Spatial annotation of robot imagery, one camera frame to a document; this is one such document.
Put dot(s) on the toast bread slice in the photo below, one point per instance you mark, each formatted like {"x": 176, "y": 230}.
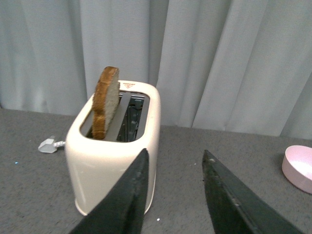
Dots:
{"x": 105, "y": 101}

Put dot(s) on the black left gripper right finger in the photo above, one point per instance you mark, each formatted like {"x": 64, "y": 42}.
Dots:
{"x": 236, "y": 209}

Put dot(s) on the cream white toaster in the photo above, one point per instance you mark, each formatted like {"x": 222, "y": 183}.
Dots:
{"x": 95, "y": 166}

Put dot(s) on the pink bowl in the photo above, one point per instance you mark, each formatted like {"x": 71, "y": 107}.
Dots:
{"x": 297, "y": 167}

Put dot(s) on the white power plug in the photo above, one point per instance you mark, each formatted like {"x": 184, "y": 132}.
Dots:
{"x": 48, "y": 146}

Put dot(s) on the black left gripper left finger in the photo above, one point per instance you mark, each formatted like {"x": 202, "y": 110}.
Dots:
{"x": 122, "y": 210}

